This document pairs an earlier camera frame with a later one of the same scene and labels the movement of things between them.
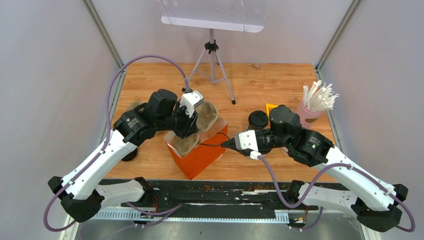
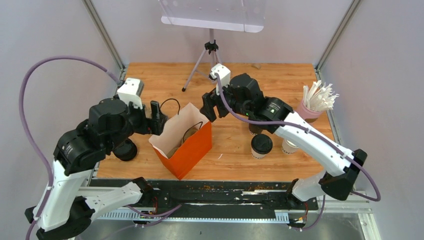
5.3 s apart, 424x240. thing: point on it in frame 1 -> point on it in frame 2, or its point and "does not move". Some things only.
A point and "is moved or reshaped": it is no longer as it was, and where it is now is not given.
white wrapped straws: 321,99 does not move
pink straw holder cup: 308,117 does not move
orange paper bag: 212,145 is moved or reshaped
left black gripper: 190,126 -> 154,125
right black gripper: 231,144 -> 210,100
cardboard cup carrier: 207,118 is moved or reshaped
